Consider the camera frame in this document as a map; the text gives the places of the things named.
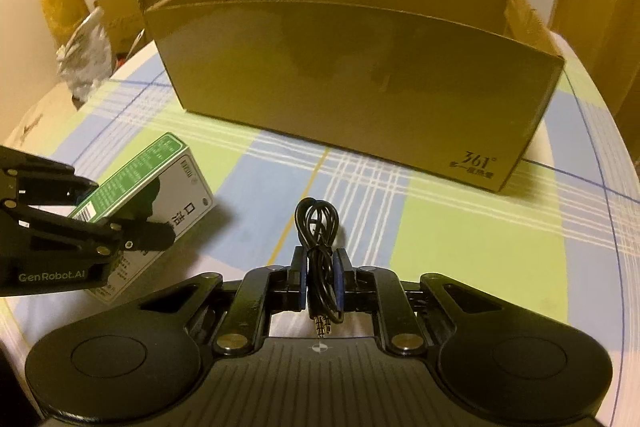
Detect crumpled silver bag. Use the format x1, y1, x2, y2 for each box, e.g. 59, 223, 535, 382
56, 7, 116, 100

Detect yellow curtain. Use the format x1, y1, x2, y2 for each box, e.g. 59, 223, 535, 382
547, 0, 640, 132

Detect green medicine box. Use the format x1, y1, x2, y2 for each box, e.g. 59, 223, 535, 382
67, 132, 216, 306

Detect checked cloth desktop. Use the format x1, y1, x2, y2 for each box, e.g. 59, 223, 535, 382
0, 34, 640, 427

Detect brown cardboard box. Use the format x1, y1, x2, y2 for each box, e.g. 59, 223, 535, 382
144, 0, 566, 196

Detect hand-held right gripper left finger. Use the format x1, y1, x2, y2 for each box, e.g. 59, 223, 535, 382
135, 247, 307, 356

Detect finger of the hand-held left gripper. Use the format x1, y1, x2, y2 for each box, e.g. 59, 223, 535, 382
0, 202, 176, 259
0, 146, 101, 208

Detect black audio cable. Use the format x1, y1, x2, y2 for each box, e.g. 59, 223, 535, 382
294, 198, 346, 338

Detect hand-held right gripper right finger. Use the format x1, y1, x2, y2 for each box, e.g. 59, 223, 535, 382
334, 248, 508, 355

